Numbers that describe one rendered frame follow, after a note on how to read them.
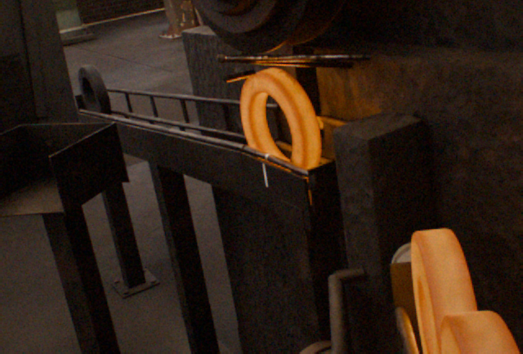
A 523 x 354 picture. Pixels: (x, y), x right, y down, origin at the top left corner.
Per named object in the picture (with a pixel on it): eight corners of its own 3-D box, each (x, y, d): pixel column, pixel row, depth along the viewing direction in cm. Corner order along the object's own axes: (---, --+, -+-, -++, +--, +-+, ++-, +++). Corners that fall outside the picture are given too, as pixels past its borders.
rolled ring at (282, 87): (294, 79, 93) (313, 74, 95) (232, 68, 108) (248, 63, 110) (310, 198, 99) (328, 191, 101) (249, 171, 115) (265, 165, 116)
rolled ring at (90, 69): (89, 66, 188) (100, 64, 189) (73, 66, 204) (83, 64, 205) (106, 128, 192) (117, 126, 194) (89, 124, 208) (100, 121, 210)
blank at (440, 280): (440, 206, 63) (404, 209, 64) (478, 272, 48) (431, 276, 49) (453, 351, 67) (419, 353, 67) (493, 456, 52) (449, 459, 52)
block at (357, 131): (404, 260, 98) (390, 105, 90) (444, 280, 91) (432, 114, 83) (347, 287, 93) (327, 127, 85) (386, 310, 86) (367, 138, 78)
